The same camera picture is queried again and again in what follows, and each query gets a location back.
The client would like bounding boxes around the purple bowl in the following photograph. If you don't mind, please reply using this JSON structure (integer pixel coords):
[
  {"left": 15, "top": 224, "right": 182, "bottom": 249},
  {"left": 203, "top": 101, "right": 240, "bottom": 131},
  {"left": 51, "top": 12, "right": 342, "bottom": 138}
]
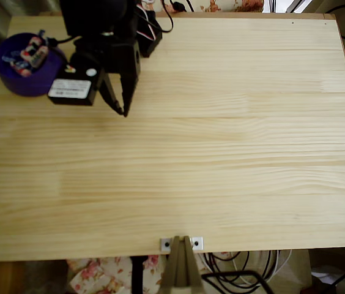
[{"left": 0, "top": 32, "right": 69, "bottom": 98}]

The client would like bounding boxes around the floral pattern cloth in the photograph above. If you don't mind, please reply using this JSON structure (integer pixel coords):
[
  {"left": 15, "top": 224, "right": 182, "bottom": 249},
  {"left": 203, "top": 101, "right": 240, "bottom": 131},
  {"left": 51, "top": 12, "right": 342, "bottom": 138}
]
[{"left": 67, "top": 252, "right": 173, "bottom": 294}]

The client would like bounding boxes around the black wire frame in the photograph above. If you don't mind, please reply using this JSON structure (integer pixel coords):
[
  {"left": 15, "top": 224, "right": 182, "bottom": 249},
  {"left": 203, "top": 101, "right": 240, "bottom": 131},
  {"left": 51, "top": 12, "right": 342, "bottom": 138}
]
[{"left": 201, "top": 269, "right": 276, "bottom": 294}]

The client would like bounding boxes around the black cable bundle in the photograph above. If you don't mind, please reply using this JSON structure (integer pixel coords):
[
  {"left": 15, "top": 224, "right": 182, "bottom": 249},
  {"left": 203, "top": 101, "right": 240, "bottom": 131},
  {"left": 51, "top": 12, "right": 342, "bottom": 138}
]
[{"left": 204, "top": 250, "right": 279, "bottom": 292}]

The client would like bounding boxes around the black camera box white label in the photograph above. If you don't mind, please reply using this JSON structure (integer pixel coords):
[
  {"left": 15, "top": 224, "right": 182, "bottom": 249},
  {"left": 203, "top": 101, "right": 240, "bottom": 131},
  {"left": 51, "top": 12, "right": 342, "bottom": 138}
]
[{"left": 46, "top": 53, "right": 105, "bottom": 107}]

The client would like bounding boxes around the white cable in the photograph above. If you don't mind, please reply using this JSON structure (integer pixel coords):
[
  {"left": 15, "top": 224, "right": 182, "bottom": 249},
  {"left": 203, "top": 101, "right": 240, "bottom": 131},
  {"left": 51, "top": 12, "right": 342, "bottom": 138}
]
[{"left": 196, "top": 249, "right": 293, "bottom": 285}]

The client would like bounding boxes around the white paper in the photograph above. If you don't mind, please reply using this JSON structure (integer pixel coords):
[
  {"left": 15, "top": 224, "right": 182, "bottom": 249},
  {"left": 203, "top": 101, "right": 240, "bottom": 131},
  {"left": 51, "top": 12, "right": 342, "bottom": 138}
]
[{"left": 311, "top": 265, "right": 335, "bottom": 280}]

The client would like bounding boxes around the silver metal bracket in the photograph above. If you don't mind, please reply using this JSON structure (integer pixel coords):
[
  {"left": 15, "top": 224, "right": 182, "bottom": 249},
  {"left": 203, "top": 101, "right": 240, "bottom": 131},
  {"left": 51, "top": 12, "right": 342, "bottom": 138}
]
[{"left": 159, "top": 236, "right": 204, "bottom": 252}]

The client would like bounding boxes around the white red servo wire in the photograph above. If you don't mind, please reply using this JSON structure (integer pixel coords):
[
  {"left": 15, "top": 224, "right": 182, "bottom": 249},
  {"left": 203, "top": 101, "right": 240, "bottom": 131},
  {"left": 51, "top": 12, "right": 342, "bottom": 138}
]
[{"left": 135, "top": 0, "right": 158, "bottom": 41}]

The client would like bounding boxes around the tan camera stand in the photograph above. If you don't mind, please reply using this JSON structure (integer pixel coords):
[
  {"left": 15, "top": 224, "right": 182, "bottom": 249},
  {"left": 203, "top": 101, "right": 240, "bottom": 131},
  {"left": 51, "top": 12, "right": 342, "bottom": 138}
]
[{"left": 160, "top": 235, "right": 204, "bottom": 288}]

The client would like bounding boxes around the black post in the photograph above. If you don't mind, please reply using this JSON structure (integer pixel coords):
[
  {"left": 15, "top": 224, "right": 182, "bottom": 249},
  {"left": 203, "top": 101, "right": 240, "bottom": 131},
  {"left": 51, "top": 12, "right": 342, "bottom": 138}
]
[{"left": 130, "top": 255, "right": 149, "bottom": 294}]

